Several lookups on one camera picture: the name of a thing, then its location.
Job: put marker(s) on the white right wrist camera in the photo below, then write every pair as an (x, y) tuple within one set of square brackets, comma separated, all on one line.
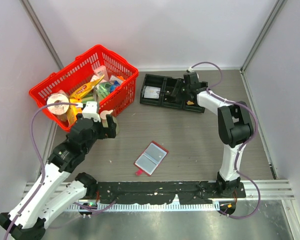
[(191, 70)]

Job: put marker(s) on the dark card in tray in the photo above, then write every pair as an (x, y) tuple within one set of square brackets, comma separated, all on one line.
[(169, 97)]

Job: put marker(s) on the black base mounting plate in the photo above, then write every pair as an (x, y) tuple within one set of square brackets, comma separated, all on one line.
[(161, 192)]

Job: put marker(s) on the green soap pump bottle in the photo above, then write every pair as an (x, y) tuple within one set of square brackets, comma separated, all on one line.
[(110, 123)]

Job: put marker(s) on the pink white box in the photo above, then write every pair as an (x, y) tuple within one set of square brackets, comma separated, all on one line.
[(100, 71)]

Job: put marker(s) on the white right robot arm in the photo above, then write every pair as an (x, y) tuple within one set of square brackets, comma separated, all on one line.
[(235, 127)]

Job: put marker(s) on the yellow box in basket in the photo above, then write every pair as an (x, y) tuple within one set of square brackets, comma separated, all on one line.
[(72, 111)]

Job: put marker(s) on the black three-compartment tray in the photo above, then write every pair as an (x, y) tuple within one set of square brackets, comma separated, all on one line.
[(166, 84)]

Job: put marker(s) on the green packaged item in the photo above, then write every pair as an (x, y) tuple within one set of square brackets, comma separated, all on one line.
[(102, 90)]

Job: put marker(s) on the white cards in tray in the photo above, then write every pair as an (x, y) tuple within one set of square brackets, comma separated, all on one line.
[(150, 92)]

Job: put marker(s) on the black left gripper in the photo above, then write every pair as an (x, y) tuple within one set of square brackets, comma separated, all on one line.
[(107, 132)]

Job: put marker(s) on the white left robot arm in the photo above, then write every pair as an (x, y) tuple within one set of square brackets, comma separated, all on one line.
[(33, 215)]

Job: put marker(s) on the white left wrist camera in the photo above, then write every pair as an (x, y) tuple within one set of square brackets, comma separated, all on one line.
[(91, 111)]

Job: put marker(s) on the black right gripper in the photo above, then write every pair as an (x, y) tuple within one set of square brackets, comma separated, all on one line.
[(179, 84)]

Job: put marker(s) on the red plastic shopping basket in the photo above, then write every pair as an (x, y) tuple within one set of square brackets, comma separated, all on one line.
[(80, 72)]

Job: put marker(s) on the red leather card holder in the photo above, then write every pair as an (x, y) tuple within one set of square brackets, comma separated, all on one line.
[(146, 165)]

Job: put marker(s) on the yellow snack bag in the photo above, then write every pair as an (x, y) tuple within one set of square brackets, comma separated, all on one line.
[(86, 88)]

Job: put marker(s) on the slotted cable duct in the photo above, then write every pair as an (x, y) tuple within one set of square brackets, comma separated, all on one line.
[(172, 207)]

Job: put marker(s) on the toilet paper roll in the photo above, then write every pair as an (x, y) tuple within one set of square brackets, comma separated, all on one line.
[(58, 104)]

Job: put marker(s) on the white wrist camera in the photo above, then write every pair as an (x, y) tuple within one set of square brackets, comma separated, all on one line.
[(191, 70), (91, 111)]

